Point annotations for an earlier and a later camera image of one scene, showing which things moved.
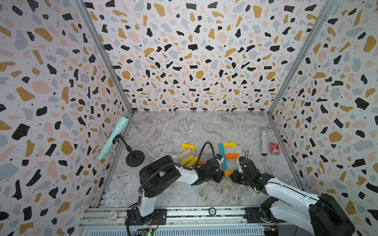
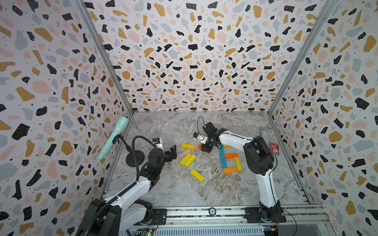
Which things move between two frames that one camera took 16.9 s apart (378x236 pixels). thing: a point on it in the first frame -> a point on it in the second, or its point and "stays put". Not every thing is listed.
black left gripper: (221, 172) -> (174, 152)
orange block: (230, 156) stays put
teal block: (221, 150) stays put
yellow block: (186, 146) stays put
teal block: (224, 164) stays put
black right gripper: (235, 177) -> (205, 148)
